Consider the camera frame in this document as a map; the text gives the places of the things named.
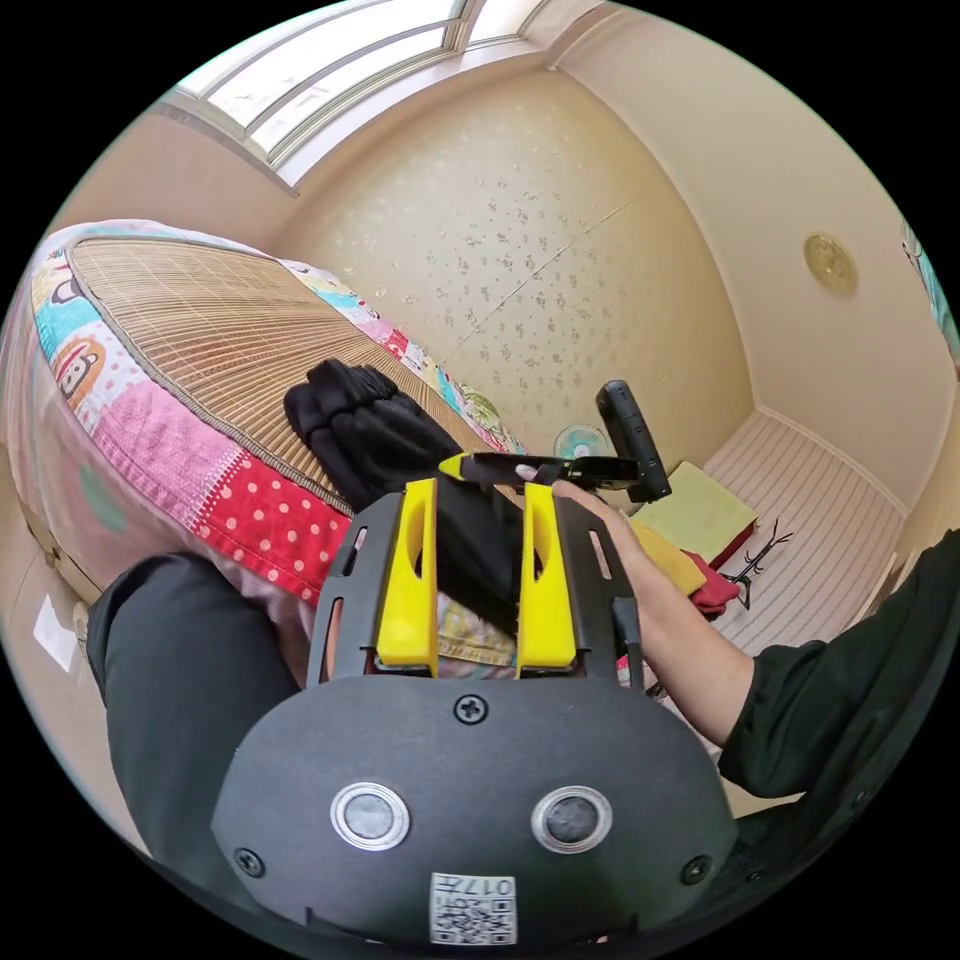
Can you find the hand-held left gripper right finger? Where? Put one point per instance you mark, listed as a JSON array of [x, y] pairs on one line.
[[546, 592]]

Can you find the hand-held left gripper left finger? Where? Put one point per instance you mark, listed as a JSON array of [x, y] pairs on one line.
[[409, 577]]

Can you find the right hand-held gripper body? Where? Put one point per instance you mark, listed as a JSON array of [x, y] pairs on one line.
[[592, 470]]

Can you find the black long pants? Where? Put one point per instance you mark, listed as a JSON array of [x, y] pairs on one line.
[[390, 442]]

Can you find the person's right forearm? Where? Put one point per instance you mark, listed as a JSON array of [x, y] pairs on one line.
[[697, 660]]

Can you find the person's right hand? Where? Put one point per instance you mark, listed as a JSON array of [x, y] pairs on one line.
[[626, 544]]

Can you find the small fan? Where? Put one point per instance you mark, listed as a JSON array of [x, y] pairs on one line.
[[579, 441]]

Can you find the yellow-green cushion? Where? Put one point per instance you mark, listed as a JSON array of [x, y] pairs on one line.
[[701, 510]]

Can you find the pile of clothes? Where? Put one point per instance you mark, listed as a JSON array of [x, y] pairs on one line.
[[686, 574]]

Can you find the black coat stand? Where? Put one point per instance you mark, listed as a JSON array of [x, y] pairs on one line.
[[757, 566]]

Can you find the person's body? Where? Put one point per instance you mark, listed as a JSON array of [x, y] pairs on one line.
[[187, 675]]

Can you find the bed with woven mat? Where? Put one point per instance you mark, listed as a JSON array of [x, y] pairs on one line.
[[202, 330]]

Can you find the round golden lamp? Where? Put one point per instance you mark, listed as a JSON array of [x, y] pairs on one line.
[[830, 262]]

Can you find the printed curtain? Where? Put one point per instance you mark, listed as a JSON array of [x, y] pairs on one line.
[[934, 292]]

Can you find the window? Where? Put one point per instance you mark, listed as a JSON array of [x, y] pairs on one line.
[[330, 67]]

